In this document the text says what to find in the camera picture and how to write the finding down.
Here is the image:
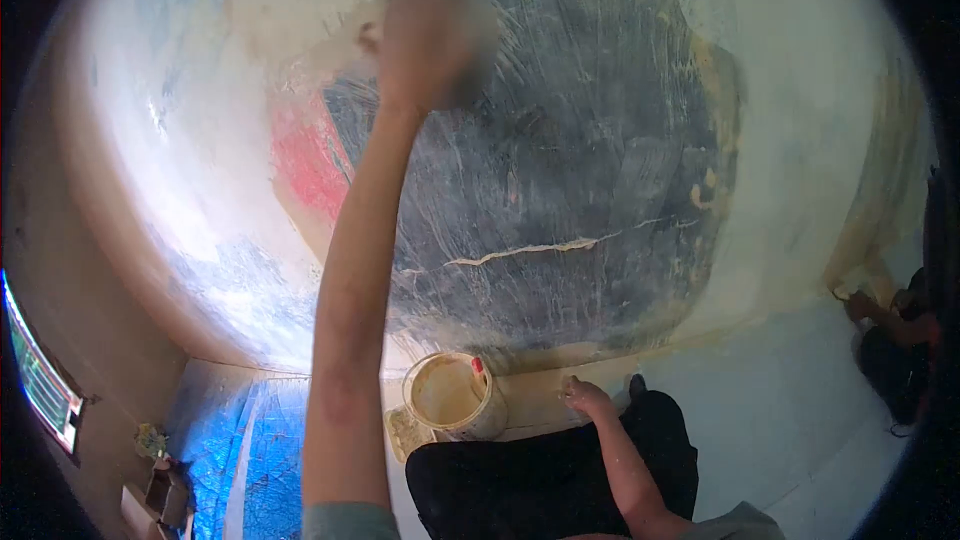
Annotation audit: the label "person's left hand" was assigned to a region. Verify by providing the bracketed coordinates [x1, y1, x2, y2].
[357, 0, 499, 120]

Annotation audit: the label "person's right hand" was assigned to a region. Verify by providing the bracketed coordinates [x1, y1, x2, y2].
[560, 375, 619, 424]

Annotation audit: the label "person's right fingers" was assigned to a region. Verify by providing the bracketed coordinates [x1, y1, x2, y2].
[560, 375, 597, 406]

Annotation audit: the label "person's legs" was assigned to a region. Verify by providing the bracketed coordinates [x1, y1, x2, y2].
[405, 373, 700, 540]

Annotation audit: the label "plaster-smeared white bucket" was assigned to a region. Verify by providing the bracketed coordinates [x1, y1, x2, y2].
[402, 351, 510, 442]

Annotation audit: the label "plaster-smeared flat board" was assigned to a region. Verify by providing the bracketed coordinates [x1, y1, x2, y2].
[384, 405, 438, 464]

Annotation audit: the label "person's body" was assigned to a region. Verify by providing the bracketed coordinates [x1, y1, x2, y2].
[301, 378, 787, 540]

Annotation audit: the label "blue tarp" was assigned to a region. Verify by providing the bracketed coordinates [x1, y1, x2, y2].
[166, 378, 313, 540]

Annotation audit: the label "brown cardboard boxes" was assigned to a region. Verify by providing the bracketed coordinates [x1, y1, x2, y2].
[120, 457, 198, 540]

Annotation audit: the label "yellow-green crumpled bundle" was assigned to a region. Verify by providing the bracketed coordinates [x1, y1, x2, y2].
[134, 423, 169, 462]

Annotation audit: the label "window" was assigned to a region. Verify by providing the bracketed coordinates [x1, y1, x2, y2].
[0, 268, 85, 457]

